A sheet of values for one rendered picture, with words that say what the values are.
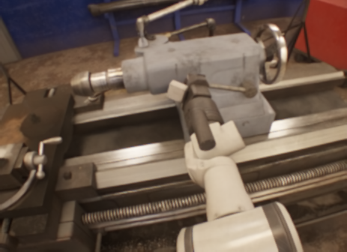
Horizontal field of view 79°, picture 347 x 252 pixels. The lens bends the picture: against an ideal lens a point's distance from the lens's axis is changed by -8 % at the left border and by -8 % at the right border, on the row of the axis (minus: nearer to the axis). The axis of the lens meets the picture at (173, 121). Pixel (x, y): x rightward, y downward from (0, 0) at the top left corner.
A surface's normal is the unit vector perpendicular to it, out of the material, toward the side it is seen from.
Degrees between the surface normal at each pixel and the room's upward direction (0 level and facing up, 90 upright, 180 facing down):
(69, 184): 0
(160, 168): 36
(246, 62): 82
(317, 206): 0
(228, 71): 76
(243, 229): 22
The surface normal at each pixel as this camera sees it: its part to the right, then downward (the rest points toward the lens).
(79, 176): -0.09, -0.71
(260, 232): -0.36, -0.61
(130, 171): 0.02, -0.18
